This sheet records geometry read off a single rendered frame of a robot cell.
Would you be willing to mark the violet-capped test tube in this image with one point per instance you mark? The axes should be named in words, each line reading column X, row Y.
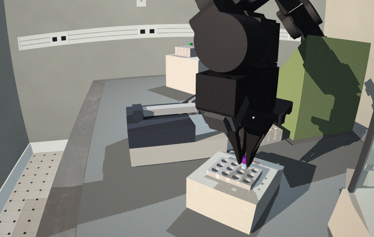
column 243, row 165

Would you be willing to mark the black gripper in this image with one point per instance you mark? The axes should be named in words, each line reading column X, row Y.
column 253, row 130

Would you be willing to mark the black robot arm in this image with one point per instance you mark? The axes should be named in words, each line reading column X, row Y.
column 229, row 37

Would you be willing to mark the dark grey bench mat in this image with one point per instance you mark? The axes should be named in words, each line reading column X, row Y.
column 119, row 200

